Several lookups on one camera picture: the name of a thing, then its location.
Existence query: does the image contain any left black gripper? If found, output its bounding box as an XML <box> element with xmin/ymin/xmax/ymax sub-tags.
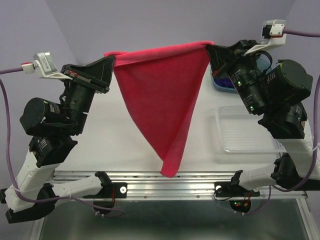
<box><xmin>65</xmin><ymin>53</ymin><xmax>120</xmax><ymax>133</ymax></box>

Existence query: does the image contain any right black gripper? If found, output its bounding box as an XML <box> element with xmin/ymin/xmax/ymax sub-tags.
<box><xmin>206</xmin><ymin>39</ymin><xmax>270</xmax><ymax>115</ymax></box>

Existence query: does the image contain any pink towel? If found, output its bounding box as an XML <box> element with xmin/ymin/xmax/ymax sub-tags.
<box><xmin>111</xmin><ymin>41</ymin><xmax>214</xmax><ymax>178</ymax></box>

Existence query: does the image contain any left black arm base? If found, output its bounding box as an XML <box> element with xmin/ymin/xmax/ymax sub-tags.
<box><xmin>93</xmin><ymin>182</ymin><xmax>128</xmax><ymax>209</ymax></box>

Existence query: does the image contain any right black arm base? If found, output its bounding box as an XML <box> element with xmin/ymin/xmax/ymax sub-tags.
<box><xmin>213</xmin><ymin>181</ymin><xmax>261</xmax><ymax>214</ymax></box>

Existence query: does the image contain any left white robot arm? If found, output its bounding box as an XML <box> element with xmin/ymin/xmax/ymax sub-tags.
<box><xmin>0</xmin><ymin>52</ymin><xmax>116</xmax><ymax>224</ymax></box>

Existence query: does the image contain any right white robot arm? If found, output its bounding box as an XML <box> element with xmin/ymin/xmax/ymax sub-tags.
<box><xmin>205</xmin><ymin>40</ymin><xmax>320</xmax><ymax>195</ymax></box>

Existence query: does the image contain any purple towel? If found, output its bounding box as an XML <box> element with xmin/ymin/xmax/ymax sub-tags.
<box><xmin>214</xmin><ymin>77</ymin><xmax>235</xmax><ymax>89</ymax></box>

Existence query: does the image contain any blue plastic tub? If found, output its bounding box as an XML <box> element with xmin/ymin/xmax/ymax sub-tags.
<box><xmin>211</xmin><ymin>56</ymin><xmax>270</xmax><ymax>94</ymax></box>

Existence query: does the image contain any white perforated basket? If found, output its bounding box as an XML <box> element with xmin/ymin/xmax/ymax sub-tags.
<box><xmin>215</xmin><ymin>105</ymin><xmax>286</xmax><ymax>154</ymax></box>

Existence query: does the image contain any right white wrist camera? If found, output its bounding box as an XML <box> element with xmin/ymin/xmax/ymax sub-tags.
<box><xmin>244</xmin><ymin>19</ymin><xmax>287</xmax><ymax>56</ymax></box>

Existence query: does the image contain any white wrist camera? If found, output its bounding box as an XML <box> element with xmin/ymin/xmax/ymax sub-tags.
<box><xmin>244</xmin><ymin>19</ymin><xmax>287</xmax><ymax>56</ymax></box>
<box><xmin>21</xmin><ymin>51</ymin><xmax>72</xmax><ymax>80</ymax></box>

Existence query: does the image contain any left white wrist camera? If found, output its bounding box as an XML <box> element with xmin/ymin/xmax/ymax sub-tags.
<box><xmin>21</xmin><ymin>51</ymin><xmax>72</xmax><ymax>80</ymax></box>

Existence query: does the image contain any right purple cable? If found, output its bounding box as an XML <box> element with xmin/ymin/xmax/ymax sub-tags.
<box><xmin>241</xmin><ymin>28</ymin><xmax>320</xmax><ymax>216</ymax></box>

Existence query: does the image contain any purple cable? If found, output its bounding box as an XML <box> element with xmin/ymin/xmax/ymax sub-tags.
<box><xmin>0</xmin><ymin>66</ymin><xmax>125</xmax><ymax>218</ymax></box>
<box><xmin>241</xmin><ymin>28</ymin><xmax>320</xmax><ymax>216</ymax></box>

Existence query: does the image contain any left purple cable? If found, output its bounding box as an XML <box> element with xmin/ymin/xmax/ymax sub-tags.
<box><xmin>0</xmin><ymin>66</ymin><xmax>125</xmax><ymax>218</ymax></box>

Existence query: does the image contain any aluminium mounting rail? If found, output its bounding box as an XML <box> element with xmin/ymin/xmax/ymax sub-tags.
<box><xmin>48</xmin><ymin>170</ymin><xmax>308</xmax><ymax>202</ymax></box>

